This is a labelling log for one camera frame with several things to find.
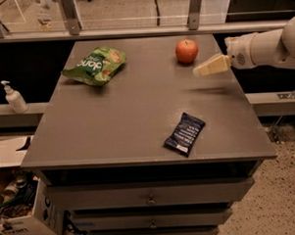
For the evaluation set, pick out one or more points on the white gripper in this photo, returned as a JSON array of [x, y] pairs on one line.
[[239, 52]]

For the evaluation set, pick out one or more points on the metal railing post right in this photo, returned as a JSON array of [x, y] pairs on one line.
[[194, 14]]

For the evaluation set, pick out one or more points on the metal drawer knob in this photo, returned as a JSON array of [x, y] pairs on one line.
[[151, 201], [153, 225]]

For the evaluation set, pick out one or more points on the grey drawer cabinet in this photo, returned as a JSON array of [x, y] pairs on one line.
[[101, 150]]

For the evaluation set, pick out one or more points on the red apple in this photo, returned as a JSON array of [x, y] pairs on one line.
[[186, 51]]

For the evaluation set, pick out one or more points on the dark blue rxbar wrapper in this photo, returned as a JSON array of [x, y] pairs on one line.
[[185, 134]]

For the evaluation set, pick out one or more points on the metal drawer knob top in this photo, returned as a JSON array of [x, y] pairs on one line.
[[151, 201]]

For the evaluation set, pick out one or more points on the white cardboard box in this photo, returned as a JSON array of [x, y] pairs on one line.
[[43, 219]]

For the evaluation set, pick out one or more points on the metal drawer knob middle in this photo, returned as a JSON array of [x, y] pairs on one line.
[[153, 225]]

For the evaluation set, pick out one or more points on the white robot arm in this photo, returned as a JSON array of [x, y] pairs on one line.
[[274, 48]]

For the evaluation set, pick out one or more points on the white pump sanitizer bottle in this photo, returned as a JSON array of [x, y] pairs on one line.
[[15, 99]]

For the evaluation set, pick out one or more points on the green chip bag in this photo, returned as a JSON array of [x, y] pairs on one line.
[[98, 67]]

